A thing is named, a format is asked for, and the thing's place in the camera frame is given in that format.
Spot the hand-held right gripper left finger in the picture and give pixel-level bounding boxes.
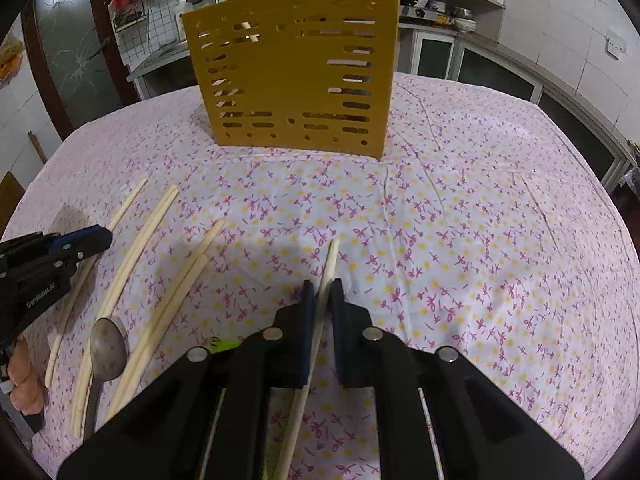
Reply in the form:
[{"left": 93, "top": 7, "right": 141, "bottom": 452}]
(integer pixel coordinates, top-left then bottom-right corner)
[{"left": 57, "top": 280, "right": 316, "bottom": 480}]

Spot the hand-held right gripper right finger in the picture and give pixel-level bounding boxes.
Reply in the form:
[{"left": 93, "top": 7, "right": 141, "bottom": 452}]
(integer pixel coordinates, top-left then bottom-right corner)
[{"left": 329, "top": 279, "right": 584, "bottom": 480}]

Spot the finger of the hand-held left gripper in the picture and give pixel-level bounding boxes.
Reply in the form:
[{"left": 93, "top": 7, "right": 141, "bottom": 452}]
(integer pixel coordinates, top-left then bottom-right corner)
[
  {"left": 52, "top": 226, "right": 114, "bottom": 255},
  {"left": 62, "top": 238, "right": 113, "bottom": 272}
]

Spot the metal spoon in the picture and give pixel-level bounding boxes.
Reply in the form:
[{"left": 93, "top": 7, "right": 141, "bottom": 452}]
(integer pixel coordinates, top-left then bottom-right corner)
[{"left": 82, "top": 316, "right": 129, "bottom": 442}]

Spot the yellow slotted utensil holder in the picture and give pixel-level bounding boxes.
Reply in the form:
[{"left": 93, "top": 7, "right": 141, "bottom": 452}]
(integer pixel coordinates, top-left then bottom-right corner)
[{"left": 181, "top": 0, "right": 401, "bottom": 160}]

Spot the person's left hand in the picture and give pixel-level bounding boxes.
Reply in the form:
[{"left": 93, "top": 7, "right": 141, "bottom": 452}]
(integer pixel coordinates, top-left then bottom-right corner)
[{"left": 7, "top": 334, "right": 46, "bottom": 415}]

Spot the floral tablecloth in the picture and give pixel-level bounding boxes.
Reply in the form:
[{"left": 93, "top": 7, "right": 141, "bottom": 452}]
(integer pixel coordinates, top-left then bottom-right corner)
[{"left": 0, "top": 72, "right": 640, "bottom": 480}]

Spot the brown framed glass door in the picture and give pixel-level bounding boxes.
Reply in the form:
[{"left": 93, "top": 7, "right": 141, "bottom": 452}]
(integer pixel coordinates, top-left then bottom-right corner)
[{"left": 20, "top": 0, "right": 142, "bottom": 136}]

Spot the steel sink counter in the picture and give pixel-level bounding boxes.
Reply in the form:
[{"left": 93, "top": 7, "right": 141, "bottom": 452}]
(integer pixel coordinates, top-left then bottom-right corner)
[{"left": 126, "top": 41, "right": 192, "bottom": 97}]

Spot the orange bag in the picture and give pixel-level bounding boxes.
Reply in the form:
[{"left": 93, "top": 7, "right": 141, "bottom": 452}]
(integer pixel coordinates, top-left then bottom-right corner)
[{"left": 0, "top": 39, "right": 26, "bottom": 81}]

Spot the kitchen base cabinet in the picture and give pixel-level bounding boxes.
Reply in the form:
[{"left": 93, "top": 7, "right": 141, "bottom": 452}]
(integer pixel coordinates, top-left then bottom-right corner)
[{"left": 397, "top": 22, "right": 546, "bottom": 104}]

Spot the side counter with cabinets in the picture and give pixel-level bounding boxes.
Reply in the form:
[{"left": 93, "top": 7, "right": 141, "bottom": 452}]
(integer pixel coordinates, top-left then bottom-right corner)
[{"left": 460, "top": 35, "right": 640, "bottom": 192}]

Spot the wire wall rack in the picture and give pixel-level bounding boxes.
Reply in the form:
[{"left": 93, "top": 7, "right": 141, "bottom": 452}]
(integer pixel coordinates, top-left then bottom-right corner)
[{"left": 102, "top": 0, "right": 151, "bottom": 34}]

